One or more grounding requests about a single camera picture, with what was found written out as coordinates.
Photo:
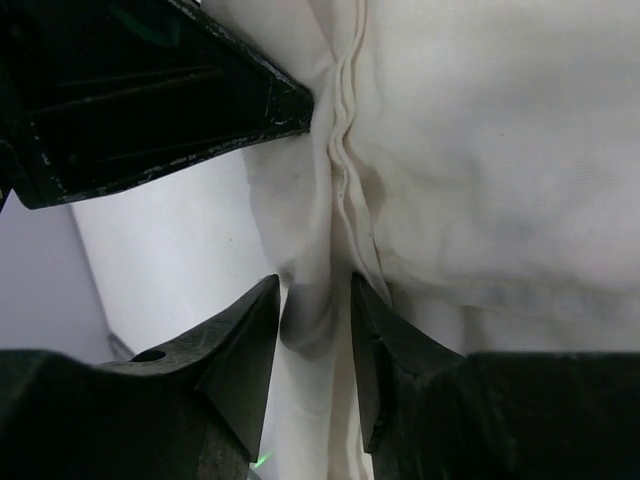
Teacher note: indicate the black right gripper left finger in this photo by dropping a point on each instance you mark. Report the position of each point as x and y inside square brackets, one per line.
[204, 391]

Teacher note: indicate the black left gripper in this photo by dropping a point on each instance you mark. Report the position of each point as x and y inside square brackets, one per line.
[100, 97]

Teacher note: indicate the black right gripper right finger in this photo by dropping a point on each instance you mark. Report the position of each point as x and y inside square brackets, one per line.
[393, 360]

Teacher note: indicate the white t shirt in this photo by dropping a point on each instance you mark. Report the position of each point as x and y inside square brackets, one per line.
[476, 161]

